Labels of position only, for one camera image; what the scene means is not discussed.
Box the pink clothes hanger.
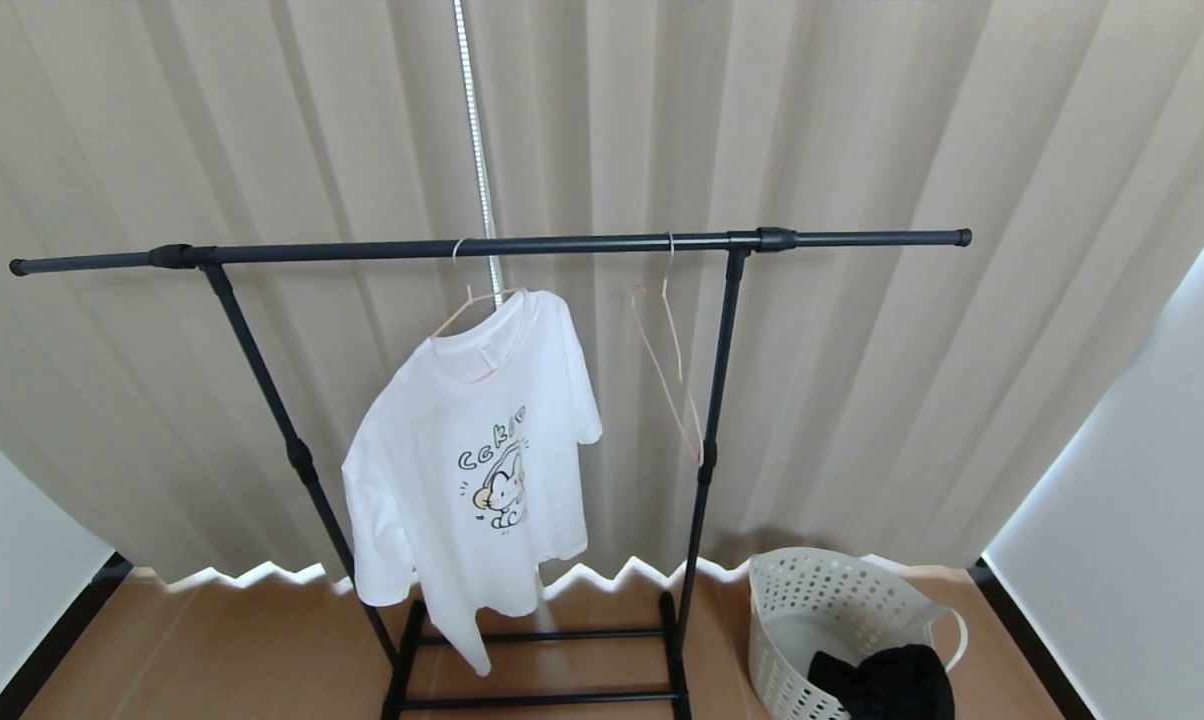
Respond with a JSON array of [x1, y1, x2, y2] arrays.
[[430, 238, 525, 384], [630, 233, 708, 469]]

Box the white printed t-shirt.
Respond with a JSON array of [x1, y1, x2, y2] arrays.
[[341, 289, 604, 678]]

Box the black shorts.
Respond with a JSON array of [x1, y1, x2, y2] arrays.
[[808, 644, 956, 720]]

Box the black clothes rack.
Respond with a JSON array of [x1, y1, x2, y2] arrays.
[[9, 227, 973, 720]]

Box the white laundry basket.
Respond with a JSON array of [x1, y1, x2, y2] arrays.
[[747, 547, 969, 720]]

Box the beige curtain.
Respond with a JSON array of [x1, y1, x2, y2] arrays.
[[0, 0, 1204, 586]]

